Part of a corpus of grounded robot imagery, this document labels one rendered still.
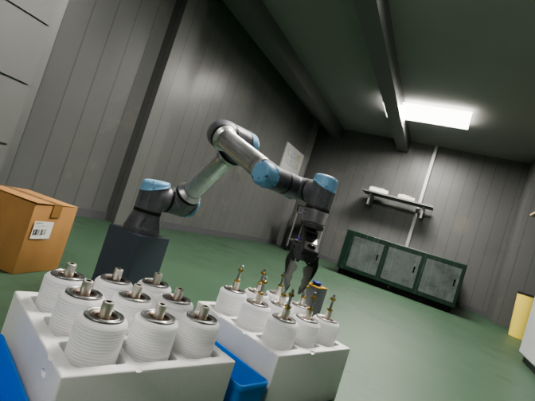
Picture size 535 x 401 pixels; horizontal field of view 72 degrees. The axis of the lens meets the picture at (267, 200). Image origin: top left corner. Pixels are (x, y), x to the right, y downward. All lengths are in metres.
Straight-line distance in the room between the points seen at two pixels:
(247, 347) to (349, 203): 6.68
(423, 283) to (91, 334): 5.26
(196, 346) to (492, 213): 6.98
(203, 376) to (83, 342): 0.27
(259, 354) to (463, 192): 6.74
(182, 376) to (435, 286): 5.09
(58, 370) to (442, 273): 5.34
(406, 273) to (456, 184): 2.48
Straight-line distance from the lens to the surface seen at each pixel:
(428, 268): 5.75
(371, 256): 5.81
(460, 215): 7.54
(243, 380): 1.13
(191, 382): 0.90
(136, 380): 0.82
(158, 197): 1.61
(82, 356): 0.79
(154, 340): 0.84
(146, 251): 1.60
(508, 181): 7.72
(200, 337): 0.90
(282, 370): 1.12
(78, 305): 0.87
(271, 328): 1.13
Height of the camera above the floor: 0.53
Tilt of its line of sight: 2 degrees up
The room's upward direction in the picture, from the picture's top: 18 degrees clockwise
